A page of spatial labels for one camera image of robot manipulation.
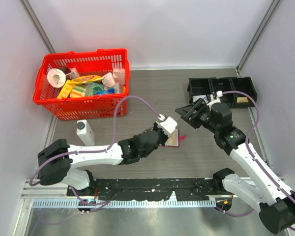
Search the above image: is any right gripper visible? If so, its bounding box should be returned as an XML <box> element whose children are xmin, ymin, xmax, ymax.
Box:
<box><xmin>176</xmin><ymin>97</ymin><xmax>220</xmax><ymax>134</ymax></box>

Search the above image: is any red leather card holder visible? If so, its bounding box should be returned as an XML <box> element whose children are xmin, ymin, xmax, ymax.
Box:
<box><xmin>148</xmin><ymin>127</ymin><xmax>186</xmax><ymax>148</ymax></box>

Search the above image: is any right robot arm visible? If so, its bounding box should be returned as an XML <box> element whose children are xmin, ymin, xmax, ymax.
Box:
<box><xmin>175</xmin><ymin>99</ymin><xmax>295</xmax><ymax>234</ymax></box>

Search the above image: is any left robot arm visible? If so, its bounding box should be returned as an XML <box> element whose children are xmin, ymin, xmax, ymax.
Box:
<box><xmin>36</xmin><ymin>120</ymin><xmax>177</xmax><ymax>196</ymax></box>

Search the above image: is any gold card in bin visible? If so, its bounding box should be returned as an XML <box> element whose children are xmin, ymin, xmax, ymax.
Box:
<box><xmin>236</xmin><ymin>97</ymin><xmax>249</xmax><ymax>103</ymax></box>

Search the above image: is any black three-compartment bin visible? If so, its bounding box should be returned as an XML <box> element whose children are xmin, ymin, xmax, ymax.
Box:
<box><xmin>187</xmin><ymin>76</ymin><xmax>258</xmax><ymax>110</ymax></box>

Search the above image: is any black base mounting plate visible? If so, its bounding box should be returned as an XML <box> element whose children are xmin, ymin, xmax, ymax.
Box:
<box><xmin>77</xmin><ymin>177</ymin><xmax>230</xmax><ymax>202</ymax></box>

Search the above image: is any pink white box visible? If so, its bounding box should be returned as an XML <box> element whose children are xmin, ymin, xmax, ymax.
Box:
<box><xmin>113</xmin><ymin>68</ymin><xmax>125</xmax><ymax>86</ymax></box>

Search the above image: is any green blue packet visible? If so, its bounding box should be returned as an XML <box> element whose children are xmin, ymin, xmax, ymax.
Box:
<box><xmin>85</xmin><ymin>83</ymin><xmax>115</xmax><ymax>97</ymax></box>

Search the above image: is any red plastic shopping basket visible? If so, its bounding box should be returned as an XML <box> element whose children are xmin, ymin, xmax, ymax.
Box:
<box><xmin>33</xmin><ymin>48</ymin><xmax>130</xmax><ymax>120</ymax></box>

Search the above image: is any yellow chips bag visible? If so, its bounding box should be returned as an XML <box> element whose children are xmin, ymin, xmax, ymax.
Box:
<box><xmin>70</xmin><ymin>75</ymin><xmax>104</xmax><ymax>84</ymax></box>

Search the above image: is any yellow orange striped package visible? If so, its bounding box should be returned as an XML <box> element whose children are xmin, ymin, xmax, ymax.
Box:
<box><xmin>57</xmin><ymin>80</ymin><xmax>86</xmax><ymax>99</ymax></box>

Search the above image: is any black tape roll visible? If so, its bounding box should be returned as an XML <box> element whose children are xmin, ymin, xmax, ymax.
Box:
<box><xmin>57</xmin><ymin>66</ymin><xmax>74</xmax><ymax>76</ymax></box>

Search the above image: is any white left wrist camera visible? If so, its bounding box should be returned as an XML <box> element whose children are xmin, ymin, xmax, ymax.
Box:
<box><xmin>156</xmin><ymin>114</ymin><xmax>177</xmax><ymax>137</ymax></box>

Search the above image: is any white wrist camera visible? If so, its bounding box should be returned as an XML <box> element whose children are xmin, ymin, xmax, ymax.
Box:
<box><xmin>207</xmin><ymin>90</ymin><xmax>223</xmax><ymax>105</ymax></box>
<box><xmin>156</xmin><ymin>114</ymin><xmax>177</xmax><ymax>137</ymax></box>

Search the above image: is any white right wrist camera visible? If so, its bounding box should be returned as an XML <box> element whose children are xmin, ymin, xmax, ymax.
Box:
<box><xmin>207</xmin><ymin>90</ymin><xmax>223</xmax><ymax>105</ymax></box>

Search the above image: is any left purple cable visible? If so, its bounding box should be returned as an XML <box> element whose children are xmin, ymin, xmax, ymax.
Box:
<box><xmin>29</xmin><ymin>95</ymin><xmax>167</xmax><ymax>212</ymax></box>

